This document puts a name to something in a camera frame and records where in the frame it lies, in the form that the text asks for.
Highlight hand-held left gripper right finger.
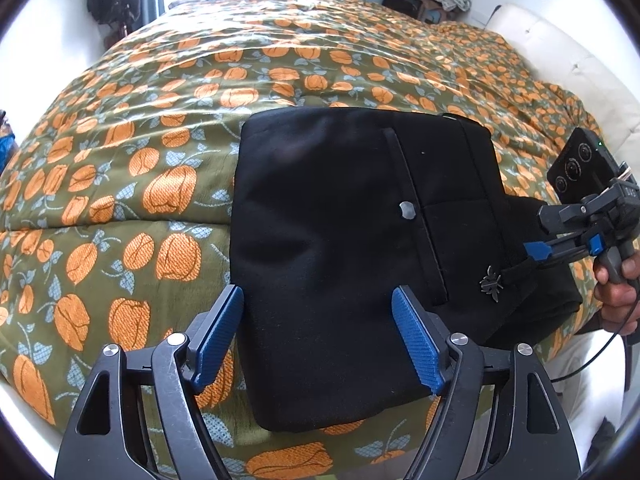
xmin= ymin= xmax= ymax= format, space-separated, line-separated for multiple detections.
xmin=391 ymin=285 xmax=583 ymax=480

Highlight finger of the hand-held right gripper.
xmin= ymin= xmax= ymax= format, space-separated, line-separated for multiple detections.
xmin=523 ymin=232 xmax=605 ymax=263
xmin=537 ymin=203 xmax=591 ymax=234

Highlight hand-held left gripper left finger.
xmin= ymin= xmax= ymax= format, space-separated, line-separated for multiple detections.
xmin=54 ymin=284 xmax=246 ymax=480

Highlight black pants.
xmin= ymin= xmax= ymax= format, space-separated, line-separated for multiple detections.
xmin=229 ymin=105 xmax=583 ymax=433

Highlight person's right hand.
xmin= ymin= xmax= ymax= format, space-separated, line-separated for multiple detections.
xmin=595 ymin=261 xmax=640 ymax=333

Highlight white padded headboard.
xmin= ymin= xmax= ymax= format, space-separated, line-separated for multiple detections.
xmin=487 ymin=4 xmax=640 ymax=171

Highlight white cloth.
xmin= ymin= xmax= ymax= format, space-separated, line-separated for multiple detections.
xmin=547 ymin=330 xmax=628 ymax=461

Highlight green orange floral blanket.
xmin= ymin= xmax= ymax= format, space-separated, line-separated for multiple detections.
xmin=0 ymin=0 xmax=608 ymax=480

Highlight dark chair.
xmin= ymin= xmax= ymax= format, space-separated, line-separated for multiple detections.
xmin=382 ymin=0 xmax=442 ymax=23

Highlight blue cloth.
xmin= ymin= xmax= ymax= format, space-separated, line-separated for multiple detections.
xmin=0 ymin=110 xmax=13 ymax=171

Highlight black cable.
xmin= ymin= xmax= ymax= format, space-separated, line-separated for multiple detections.
xmin=550 ymin=280 xmax=640 ymax=392

